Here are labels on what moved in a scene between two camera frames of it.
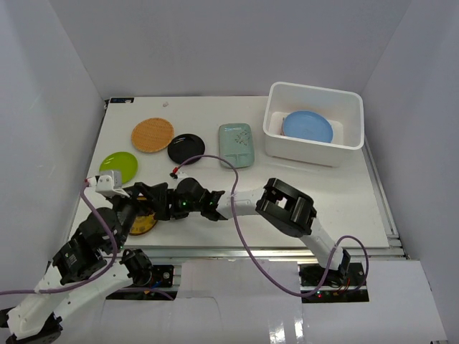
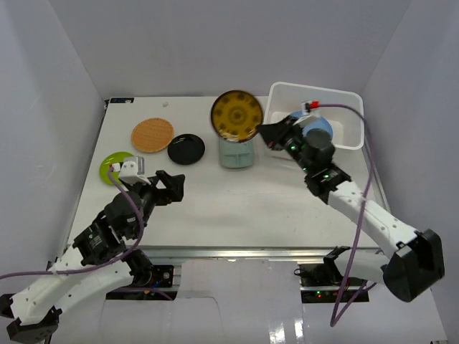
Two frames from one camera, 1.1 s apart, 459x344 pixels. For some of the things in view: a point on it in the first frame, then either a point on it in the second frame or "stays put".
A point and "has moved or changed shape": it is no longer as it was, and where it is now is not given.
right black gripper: x=173 y=211 → x=274 y=135
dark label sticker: x=121 y=99 stays put
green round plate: x=122 y=162 stays put
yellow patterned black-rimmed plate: x=143 y=223 has moved or changed shape
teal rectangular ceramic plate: x=236 y=144 stays put
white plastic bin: x=343 y=110 stays put
